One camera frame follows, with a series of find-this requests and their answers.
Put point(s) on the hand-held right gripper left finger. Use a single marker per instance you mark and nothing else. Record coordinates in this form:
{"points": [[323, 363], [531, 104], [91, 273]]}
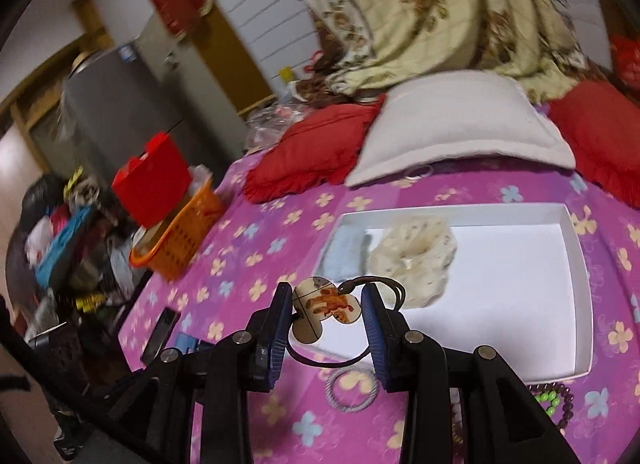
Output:
{"points": [[277, 339]]}

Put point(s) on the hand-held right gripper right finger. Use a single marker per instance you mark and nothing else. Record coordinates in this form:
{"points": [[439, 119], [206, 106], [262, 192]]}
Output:
{"points": [[376, 344]]}

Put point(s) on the white shallow box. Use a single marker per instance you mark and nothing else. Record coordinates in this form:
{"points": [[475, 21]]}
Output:
{"points": [[500, 294]]}

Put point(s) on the small blue object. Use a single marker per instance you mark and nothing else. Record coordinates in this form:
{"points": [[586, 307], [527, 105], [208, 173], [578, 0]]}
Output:
{"points": [[190, 342]]}

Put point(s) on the light blue scrunchie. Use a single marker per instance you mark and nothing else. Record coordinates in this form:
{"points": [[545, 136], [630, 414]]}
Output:
{"points": [[345, 254]]}

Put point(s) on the cream lace scrunchie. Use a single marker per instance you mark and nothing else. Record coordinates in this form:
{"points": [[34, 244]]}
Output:
{"points": [[415, 254]]}

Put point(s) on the pink floral bedsheet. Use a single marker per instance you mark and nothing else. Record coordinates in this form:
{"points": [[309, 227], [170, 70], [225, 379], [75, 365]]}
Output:
{"points": [[280, 224]]}

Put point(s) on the black phone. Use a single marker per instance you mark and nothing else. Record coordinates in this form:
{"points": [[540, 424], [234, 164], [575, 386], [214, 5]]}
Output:
{"points": [[160, 334]]}

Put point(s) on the orange plastic basket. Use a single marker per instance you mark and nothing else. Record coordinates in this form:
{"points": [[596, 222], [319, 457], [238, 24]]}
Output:
{"points": [[185, 234]]}

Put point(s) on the thin silver bangle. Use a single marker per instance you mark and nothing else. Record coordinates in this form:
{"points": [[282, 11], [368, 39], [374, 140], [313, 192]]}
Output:
{"points": [[408, 175]]}

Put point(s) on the red frilled pillow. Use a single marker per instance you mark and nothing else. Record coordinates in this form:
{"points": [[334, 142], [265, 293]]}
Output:
{"points": [[310, 148], [595, 128]]}

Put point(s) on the red box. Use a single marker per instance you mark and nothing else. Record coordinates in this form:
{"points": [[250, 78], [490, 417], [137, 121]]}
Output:
{"points": [[150, 183]]}

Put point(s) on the clear plastic bags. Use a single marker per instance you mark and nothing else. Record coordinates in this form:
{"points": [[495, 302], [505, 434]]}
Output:
{"points": [[265, 123]]}

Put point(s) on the white pillow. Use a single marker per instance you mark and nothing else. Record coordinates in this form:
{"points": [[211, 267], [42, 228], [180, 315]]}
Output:
{"points": [[450, 128]]}

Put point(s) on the pile of clothes and bags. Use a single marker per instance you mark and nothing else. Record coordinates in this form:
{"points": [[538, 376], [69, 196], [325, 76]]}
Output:
{"points": [[65, 244]]}

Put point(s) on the grey refrigerator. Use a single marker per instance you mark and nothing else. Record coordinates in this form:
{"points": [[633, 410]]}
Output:
{"points": [[130, 98]]}

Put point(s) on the cream floral quilt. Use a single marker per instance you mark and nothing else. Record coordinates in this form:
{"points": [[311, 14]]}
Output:
{"points": [[425, 18]]}

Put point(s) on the red shopping bag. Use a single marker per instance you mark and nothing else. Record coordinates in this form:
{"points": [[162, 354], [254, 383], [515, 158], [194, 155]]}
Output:
{"points": [[625, 56]]}

